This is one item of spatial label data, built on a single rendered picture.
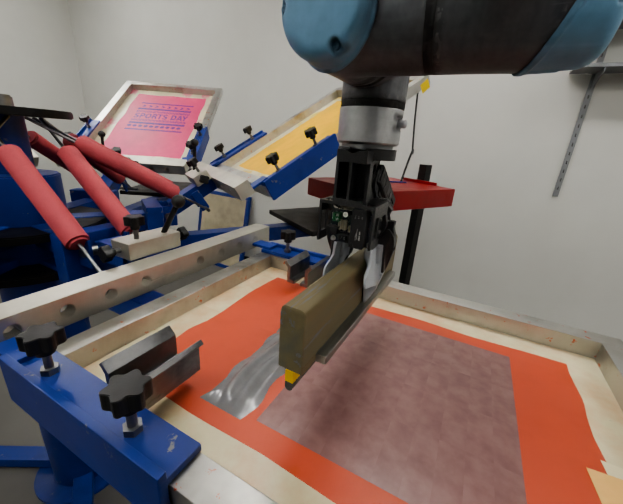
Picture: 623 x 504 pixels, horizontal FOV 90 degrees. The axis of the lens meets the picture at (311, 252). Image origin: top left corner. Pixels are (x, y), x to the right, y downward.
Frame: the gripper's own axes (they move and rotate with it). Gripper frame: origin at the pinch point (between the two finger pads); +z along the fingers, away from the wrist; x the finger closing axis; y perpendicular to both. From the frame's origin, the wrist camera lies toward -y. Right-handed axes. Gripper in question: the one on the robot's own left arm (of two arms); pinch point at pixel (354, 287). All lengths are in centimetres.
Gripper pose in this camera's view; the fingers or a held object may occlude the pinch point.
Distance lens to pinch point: 47.9
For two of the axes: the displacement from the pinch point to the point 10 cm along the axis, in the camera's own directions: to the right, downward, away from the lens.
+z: -0.7, 9.4, 3.3
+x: 8.8, 2.2, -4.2
